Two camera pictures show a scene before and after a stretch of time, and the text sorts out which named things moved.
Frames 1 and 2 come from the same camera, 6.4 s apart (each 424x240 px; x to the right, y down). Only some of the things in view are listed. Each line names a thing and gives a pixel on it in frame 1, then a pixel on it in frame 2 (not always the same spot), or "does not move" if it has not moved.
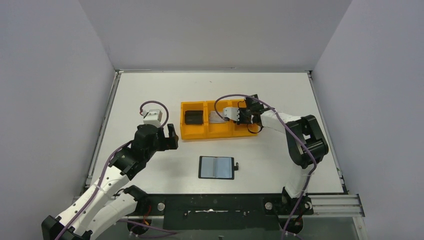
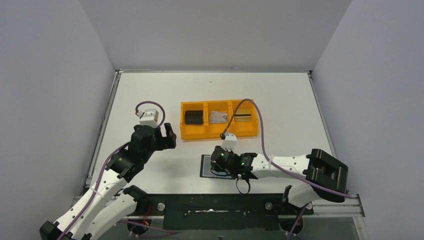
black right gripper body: x=244 y=116 → x=219 y=168
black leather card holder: x=218 y=167 does not move
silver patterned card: x=215 y=118 does not move
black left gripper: x=164 y=139 does not move
